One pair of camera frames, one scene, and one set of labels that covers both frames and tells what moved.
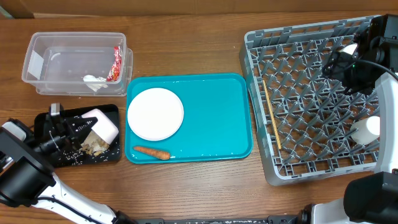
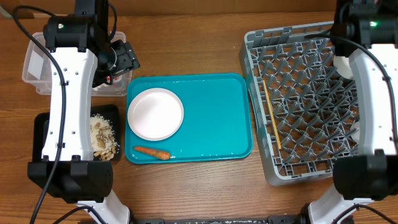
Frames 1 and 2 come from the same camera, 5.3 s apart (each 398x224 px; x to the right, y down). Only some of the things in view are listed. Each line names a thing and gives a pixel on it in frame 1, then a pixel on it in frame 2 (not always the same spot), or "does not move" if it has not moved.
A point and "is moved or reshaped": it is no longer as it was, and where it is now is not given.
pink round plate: [155, 114] does not move
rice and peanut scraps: [93, 145] is moved or reshaped
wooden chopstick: [272, 117] does not move
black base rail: [271, 219] does not move
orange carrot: [163, 155] does not move
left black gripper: [71, 126] → [129, 59]
